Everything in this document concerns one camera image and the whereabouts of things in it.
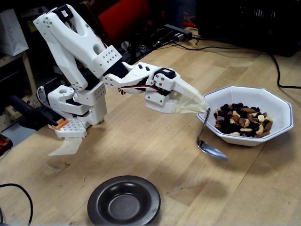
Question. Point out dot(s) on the white octagonal bowl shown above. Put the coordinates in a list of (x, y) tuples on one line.
[(235, 94)]

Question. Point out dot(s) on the white cardboard box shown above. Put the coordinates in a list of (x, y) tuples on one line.
[(11, 35)]

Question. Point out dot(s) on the nut and raisin mix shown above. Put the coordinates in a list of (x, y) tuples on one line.
[(242, 120)]

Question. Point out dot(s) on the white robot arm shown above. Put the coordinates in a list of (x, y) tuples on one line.
[(70, 35)]

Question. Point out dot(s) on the brown plate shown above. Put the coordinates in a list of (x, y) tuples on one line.
[(124, 204)]

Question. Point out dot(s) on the metal spoon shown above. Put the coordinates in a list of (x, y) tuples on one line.
[(211, 151)]

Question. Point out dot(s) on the wooden shelf frame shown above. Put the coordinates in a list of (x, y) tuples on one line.
[(28, 70)]

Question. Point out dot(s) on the black bar clamp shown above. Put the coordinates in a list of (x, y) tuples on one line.
[(30, 110)]

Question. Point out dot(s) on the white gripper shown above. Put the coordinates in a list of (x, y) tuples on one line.
[(164, 100)]

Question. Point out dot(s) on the black equipment case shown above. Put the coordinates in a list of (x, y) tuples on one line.
[(247, 23)]

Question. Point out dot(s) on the black power strip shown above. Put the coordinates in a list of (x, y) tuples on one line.
[(178, 31)]

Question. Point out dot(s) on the red chair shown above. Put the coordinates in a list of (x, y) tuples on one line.
[(122, 18)]

